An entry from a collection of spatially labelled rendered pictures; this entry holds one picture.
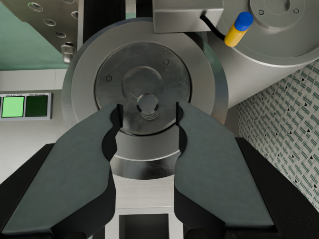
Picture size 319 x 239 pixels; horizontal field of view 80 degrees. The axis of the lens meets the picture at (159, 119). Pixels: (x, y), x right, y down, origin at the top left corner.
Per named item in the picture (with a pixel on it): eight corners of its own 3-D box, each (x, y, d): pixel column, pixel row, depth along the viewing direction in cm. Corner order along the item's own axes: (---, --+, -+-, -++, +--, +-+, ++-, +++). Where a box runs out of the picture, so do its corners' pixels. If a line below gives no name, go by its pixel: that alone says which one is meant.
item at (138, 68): (173, 30, 16) (203, 117, 14) (172, 43, 17) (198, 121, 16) (84, 55, 15) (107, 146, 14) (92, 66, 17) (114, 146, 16)
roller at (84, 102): (210, 18, 16) (220, 159, 14) (180, 97, 42) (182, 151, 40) (72, 22, 16) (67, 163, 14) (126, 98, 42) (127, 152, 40)
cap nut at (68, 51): (72, 44, 49) (71, 60, 49) (78, 51, 53) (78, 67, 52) (58, 44, 49) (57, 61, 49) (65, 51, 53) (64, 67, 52)
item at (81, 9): (87, -111, 21) (82, 50, 18) (126, 25, 44) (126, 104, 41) (82, -111, 21) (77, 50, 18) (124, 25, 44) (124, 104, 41)
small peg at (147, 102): (154, 89, 12) (161, 110, 12) (156, 100, 15) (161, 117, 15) (133, 96, 12) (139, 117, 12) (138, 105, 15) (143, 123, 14)
